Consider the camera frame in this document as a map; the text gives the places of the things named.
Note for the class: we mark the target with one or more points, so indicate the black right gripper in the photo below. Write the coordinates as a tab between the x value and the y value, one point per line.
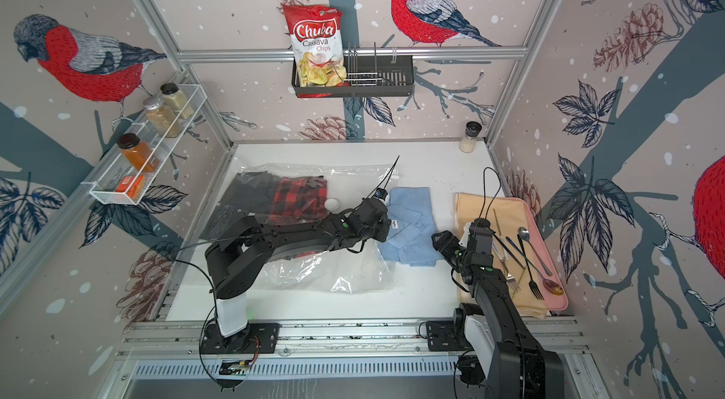
446	249

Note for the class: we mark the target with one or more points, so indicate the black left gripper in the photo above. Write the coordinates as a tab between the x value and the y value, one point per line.
386	223

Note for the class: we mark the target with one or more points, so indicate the light blue cloth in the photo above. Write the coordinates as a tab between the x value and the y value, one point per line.
409	241

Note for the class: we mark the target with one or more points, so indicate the red black plaid shirt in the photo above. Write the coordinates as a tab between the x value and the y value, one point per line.
299	200

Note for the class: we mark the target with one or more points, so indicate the clear plastic vacuum bag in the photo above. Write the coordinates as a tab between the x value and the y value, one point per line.
264	217

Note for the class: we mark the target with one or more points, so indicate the grey pinstriped shirt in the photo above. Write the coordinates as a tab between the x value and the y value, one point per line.
249	193

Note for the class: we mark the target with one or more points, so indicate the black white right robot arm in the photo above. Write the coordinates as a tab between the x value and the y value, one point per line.
513	362

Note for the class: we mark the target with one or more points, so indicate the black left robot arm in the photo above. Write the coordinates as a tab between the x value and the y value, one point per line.
235	261

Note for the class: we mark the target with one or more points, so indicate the beige folded cloth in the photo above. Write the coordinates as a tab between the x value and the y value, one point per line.
467	208

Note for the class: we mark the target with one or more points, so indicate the red Chuba cassava chips bag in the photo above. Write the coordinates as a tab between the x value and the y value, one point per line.
315	34

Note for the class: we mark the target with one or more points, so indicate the silver fork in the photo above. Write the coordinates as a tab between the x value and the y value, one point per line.
510	279

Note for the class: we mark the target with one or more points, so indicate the wooden chopstick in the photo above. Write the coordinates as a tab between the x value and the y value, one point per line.
497	221

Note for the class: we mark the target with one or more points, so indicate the silver spoon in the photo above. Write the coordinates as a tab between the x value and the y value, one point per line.
525	234

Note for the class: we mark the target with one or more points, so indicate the black fork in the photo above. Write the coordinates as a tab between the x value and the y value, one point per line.
532	283

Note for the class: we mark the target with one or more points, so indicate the gold spoon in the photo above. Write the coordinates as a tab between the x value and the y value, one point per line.
551	286

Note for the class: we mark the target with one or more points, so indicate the pink tray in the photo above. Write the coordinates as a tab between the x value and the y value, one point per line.
554	304

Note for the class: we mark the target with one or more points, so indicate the pepper grinder black cap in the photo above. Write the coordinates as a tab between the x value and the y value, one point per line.
467	143

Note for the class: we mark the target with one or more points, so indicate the spice jar black lid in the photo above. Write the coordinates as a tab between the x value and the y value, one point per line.
177	100

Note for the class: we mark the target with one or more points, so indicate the small orange box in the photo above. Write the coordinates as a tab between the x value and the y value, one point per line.
131	186

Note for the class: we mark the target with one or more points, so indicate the orange sauce jar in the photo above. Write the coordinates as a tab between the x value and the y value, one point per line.
138	153

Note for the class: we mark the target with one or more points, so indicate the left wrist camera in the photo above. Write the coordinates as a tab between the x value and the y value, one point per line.
381	195

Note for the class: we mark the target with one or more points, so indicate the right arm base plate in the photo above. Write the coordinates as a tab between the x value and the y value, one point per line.
444	336

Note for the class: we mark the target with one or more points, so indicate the black wire wall basket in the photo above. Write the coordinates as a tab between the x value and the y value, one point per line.
355	75

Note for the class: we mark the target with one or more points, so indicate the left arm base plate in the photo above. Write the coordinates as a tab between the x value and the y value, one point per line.
256	338

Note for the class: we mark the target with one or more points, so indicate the clear acrylic wall shelf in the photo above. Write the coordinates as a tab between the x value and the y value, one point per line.
103	188

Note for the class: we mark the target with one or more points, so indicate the aluminium mounting rail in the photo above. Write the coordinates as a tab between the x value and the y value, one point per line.
334	338

